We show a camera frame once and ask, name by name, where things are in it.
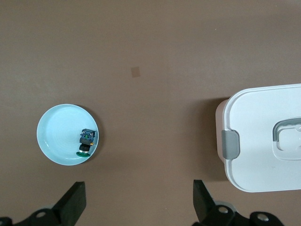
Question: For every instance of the brown tape patch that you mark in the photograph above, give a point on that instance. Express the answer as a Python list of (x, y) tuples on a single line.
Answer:
[(135, 72)]

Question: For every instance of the small blue black object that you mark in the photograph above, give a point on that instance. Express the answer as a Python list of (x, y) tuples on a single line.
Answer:
[(86, 139)]

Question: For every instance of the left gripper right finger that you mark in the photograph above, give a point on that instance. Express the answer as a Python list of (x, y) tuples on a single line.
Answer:
[(204, 207)]

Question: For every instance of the white lidded storage box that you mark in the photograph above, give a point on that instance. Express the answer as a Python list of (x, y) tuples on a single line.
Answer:
[(254, 146)]

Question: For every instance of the light blue round plate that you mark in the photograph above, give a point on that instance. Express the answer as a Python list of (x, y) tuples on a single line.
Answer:
[(58, 134)]

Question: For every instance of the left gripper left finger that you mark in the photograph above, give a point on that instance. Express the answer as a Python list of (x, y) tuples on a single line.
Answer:
[(68, 207)]

